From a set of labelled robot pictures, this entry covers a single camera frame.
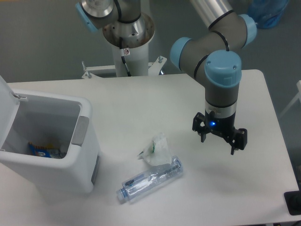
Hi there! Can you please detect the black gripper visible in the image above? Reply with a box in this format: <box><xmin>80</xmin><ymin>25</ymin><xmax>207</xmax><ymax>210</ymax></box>
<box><xmin>192</xmin><ymin>111</ymin><xmax>247</xmax><ymax>155</ymax></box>

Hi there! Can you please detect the clear plastic bag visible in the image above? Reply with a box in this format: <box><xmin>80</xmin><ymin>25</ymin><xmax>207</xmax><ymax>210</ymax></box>
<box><xmin>137</xmin><ymin>132</ymin><xmax>172</xmax><ymax>166</ymax></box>

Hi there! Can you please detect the crushed clear plastic bottle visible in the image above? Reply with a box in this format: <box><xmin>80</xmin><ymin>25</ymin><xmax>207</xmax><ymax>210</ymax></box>
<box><xmin>116</xmin><ymin>155</ymin><xmax>183</xmax><ymax>204</ymax></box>

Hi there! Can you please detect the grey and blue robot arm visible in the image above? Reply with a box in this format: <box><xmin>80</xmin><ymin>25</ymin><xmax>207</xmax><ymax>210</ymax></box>
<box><xmin>76</xmin><ymin>0</ymin><xmax>257</xmax><ymax>153</ymax></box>

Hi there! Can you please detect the white trash can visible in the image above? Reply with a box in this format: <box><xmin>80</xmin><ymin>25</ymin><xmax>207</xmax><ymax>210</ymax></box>
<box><xmin>0</xmin><ymin>80</ymin><xmax>101</xmax><ymax>193</ymax></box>

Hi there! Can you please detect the black device at edge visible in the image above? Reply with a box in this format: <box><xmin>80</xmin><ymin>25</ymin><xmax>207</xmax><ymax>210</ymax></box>
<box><xmin>284</xmin><ymin>191</ymin><xmax>301</xmax><ymax>216</ymax></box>

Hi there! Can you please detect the blue plastic bag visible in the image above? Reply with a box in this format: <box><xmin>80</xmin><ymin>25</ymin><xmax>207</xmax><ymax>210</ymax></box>
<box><xmin>247</xmin><ymin>0</ymin><xmax>290</xmax><ymax>29</ymax></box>

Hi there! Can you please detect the small wrapper in bin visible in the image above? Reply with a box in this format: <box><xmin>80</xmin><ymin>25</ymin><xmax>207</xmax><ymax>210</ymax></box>
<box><xmin>48</xmin><ymin>148</ymin><xmax>66</xmax><ymax>159</ymax></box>

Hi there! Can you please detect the blue snack wrapper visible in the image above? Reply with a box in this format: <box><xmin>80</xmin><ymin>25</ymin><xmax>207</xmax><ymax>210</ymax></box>
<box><xmin>28</xmin><ymin>142</ymin><xmax>51</xmax><ymax>158</ymax></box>

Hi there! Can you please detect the white frame at right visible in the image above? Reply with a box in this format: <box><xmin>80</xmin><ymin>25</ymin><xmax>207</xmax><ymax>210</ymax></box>
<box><xmin>279</xmin><ymin>80</ymin><xmax>301</xmax><ymax>118</ymax></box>

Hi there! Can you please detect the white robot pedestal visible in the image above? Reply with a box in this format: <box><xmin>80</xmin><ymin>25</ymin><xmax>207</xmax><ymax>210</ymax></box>
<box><xmin>82</xmin><ymin>13</ymin><xmax>167</xmax><ymax>79</ymax></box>

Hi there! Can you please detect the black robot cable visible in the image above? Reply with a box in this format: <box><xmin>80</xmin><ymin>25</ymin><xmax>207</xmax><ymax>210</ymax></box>
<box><xmin>119</xmin><ymin>37</ymin><xmax>132</xmax><ymax>77</ymax></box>

